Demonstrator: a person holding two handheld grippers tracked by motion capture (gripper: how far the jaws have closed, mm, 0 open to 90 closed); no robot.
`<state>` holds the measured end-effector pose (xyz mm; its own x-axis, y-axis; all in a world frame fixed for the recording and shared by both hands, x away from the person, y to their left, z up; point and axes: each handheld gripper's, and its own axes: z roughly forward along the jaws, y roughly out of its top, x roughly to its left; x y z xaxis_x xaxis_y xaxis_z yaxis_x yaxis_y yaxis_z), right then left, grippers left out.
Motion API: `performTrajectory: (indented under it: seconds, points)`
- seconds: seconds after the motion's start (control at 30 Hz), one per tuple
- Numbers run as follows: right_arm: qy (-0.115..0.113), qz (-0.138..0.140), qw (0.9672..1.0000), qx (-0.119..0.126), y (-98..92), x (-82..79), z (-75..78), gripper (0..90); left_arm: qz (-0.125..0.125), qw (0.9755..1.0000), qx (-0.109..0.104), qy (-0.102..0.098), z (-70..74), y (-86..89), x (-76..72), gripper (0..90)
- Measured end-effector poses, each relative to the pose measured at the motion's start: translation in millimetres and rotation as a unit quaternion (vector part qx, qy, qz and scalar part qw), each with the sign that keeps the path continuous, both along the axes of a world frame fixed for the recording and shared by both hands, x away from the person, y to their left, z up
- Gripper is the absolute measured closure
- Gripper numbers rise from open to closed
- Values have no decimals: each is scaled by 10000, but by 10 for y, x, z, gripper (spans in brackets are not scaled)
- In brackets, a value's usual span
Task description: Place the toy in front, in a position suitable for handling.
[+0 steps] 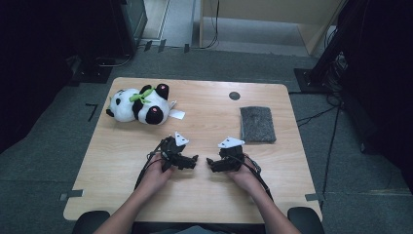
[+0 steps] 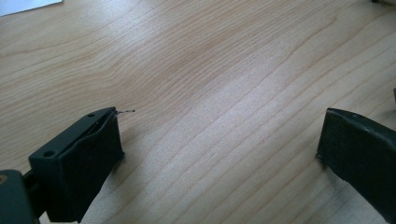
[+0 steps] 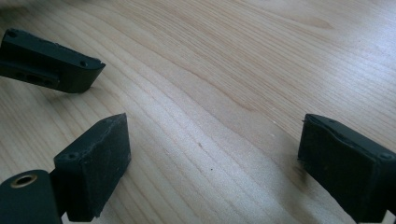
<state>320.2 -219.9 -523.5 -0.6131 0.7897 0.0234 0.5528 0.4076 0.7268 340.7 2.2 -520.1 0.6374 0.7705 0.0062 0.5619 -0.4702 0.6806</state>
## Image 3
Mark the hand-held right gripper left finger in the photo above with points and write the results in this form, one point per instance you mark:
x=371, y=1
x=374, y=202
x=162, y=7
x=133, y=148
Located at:
x=93, y=168

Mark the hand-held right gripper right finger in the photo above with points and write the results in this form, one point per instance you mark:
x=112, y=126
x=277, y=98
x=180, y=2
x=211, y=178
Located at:
x=345, y=168

